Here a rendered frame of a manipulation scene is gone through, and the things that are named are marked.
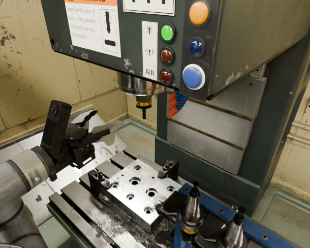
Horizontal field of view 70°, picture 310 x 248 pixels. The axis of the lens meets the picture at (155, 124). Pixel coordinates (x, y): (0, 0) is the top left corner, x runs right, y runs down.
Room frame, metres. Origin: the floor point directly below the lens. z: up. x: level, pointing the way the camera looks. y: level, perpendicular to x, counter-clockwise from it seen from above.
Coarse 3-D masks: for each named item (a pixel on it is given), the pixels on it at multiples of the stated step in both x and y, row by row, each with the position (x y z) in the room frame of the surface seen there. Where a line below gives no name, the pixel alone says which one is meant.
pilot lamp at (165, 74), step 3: (162, 72) 0.33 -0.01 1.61; (165, 72) 0.33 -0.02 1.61; (162, 75) 0.33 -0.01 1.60; (165, 75) 0.32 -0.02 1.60; (168, 75) 0.32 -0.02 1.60; (162, 78) 0.33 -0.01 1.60; (165, 78) 0.32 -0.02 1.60; (168, 78) 0.32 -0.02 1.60; (162, 81) 0.33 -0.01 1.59; (165, 81) 0.32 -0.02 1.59; (168, 81) 0.32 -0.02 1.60
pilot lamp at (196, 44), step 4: (196, 40) 0.30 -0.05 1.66; (192, 44) 0.30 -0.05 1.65; (196, 44) 0.29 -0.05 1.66; (200, 44) 0.29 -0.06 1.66; (192, 48) 0.30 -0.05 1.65; (196, 48) 0.29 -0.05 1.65; (200, 48) 0.29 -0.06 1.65; (192, 52) 0.30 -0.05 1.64; (196, 52) 0.29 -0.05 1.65; (200, 52) 0.29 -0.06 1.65
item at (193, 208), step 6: (198, 192) 0.37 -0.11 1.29; (192, 198) 0.36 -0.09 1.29; (198, 198) 0.36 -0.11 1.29; (186, 204) 0.37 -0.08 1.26; (192, 204) 0.35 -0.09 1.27; (198, 204) 0.36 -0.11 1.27; (186, 210) 0.36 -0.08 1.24; (192, 210) 0.35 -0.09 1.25; (198, 210) 0.36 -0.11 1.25; (186, 216) 0.35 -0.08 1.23; (192, 216) 0.35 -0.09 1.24; (198, 216) 0.35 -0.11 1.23
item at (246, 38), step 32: (224, 0) 0.29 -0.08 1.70; (256, 0) 0.36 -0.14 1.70; (288, 0) 0.49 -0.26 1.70; (64, 32) 0.52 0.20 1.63; (128, 32) 0.38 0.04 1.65; (224, 32) 0.29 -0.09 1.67; (256, 32) 0.38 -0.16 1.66; (288, 32) 0.56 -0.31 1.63; (96, 64) 0.46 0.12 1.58; (128, 64) 0.39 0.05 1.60; (160, 64) 0.34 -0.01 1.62; (224, 64) 0.30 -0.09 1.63; (256, 64) 0.41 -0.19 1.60
